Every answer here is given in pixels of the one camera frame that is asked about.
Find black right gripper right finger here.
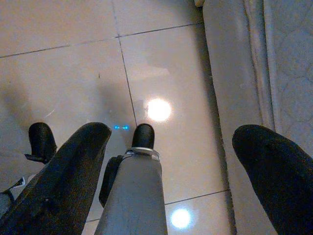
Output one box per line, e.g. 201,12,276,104
231,124,313,235

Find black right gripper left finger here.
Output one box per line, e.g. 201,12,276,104
0,121,112,235

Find grey robot right leg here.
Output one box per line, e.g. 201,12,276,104
99,123,169,235

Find grey quilted mattress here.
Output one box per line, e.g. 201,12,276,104
263,0,313,157

